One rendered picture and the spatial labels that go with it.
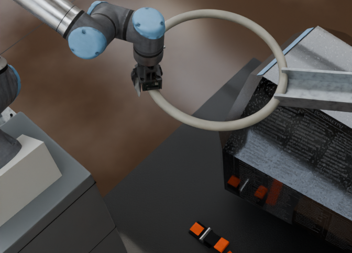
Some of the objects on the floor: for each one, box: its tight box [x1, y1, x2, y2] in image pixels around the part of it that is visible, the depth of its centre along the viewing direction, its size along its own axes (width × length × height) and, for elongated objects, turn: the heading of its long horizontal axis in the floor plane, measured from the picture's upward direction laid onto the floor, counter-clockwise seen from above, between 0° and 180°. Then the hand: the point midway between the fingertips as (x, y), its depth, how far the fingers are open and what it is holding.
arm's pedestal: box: [0, 112, 128, 253], centre depth 220 cm, size 50×50×85 cm
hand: (146, 87), depth 187 cm, fingers closed on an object, 4 cm apart
